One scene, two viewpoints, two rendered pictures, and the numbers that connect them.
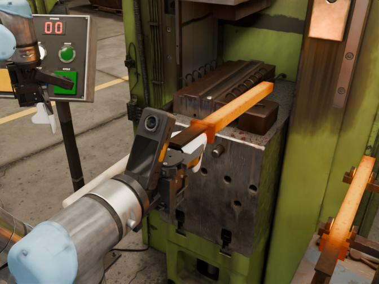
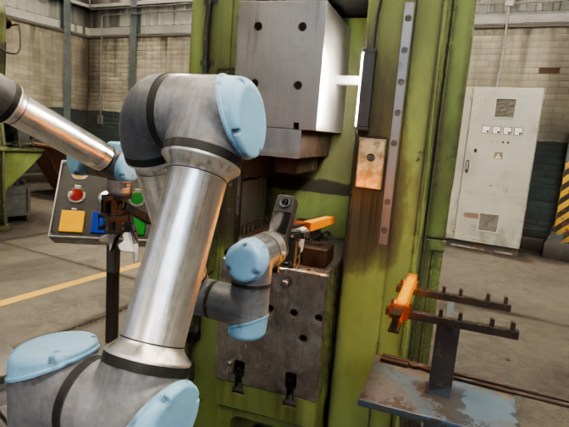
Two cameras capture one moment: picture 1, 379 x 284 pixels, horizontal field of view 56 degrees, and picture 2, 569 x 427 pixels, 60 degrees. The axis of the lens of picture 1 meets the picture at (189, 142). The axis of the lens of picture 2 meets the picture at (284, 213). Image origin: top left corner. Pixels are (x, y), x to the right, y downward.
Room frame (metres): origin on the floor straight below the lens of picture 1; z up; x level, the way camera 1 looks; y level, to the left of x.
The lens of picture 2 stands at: (-0.59, 0.31, 1.36)
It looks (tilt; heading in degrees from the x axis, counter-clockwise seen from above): 10 degrees down; 346
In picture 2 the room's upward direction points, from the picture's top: 4 degrees clockwise
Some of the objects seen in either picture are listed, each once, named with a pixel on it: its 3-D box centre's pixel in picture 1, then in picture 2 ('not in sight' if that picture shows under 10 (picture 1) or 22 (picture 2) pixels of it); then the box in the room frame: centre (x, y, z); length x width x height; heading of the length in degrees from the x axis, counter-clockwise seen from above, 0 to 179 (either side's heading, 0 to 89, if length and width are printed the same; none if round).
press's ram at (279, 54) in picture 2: not in sight; (306, 74); (1.18, -0.18, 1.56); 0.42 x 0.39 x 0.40; 149
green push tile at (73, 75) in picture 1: (66, 83); (134, 224); (1.11, 0.41, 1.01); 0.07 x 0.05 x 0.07; 84
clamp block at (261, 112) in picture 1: (259, 115); (318, 253); (0.98, -0.21, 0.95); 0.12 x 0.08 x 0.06; 149
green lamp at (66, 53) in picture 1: (67, 53); (137, 198); (1.15, 0.40, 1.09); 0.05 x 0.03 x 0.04; 59
